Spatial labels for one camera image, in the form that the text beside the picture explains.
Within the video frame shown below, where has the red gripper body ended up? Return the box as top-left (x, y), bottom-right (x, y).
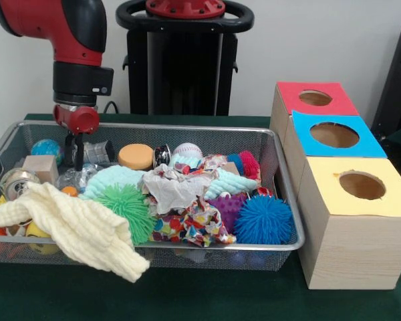
top-left (52, 104), bottom-right (101, 134)

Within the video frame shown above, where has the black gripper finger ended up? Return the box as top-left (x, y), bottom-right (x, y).
top-left (76, 132), bottom-right (89, 172)
top-left (64, 132), bottom-right (76, 168)

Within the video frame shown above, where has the crushed clear water bottle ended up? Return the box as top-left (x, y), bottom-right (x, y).
top-left (57, 164), bottom-right (98, 192)

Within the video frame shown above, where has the mint green cloth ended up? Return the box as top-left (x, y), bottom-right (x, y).
top-left (82, 155), bottom-right (260, 201)

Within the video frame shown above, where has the crushed silver can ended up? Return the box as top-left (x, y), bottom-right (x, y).
top-left (154, 145), bottom-right (172, 167)

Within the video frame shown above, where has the colourful patterned cloth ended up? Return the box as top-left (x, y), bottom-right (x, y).
top-left (150, 197), bottom-right (236, 248)
top-left (142, 160), bottom-right (218, 216)

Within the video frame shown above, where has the blue spiky ball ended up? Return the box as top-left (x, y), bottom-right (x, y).
top-left (234, 195), bottom-right (295, 245)

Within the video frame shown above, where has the shallow clear mesh bin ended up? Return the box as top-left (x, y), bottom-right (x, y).
top-left (0, 120), bottom-right (305, 270)

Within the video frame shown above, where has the wooden box with three holes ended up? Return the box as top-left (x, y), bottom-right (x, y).
top-left (269, 82), bottom-right (401, 290)

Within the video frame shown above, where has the small blue globe ball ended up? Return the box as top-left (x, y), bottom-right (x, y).
top-left (31, 138), bottom-right (64, 165)

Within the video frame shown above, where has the small wooden cube block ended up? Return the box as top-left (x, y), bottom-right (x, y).
top-left (22, 155), bottom-right (58, 186)

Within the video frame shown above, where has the tan round bun toy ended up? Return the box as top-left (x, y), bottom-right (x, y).
top-left (118, 143), bottom-right (154, 171)

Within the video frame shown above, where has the round silver tin can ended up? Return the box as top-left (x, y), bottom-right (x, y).
top-left (0, 169), bottom-right (41, 201)

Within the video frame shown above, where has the green spiky ball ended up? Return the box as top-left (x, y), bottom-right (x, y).
top-left (96, 184), bottom-right (159, 245)

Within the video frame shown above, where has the pale yellow cloth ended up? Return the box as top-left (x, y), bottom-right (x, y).
top-left (0, 181), bottom-right (151, 283)

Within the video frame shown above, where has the pale pink ball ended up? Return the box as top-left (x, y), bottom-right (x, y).
top-left (172, 142), bottom-right (204, 159)

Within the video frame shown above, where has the purple spiky ball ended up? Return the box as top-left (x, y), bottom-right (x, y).
top-left (209, 193), bottom-right (247, 233)

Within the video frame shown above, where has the red spiky toy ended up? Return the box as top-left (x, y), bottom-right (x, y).
top-left (237, 150), bottom-right (261, 181)

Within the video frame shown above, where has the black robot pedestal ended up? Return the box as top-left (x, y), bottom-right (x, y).
top-left (116, 0), bottom-right (255, 116)

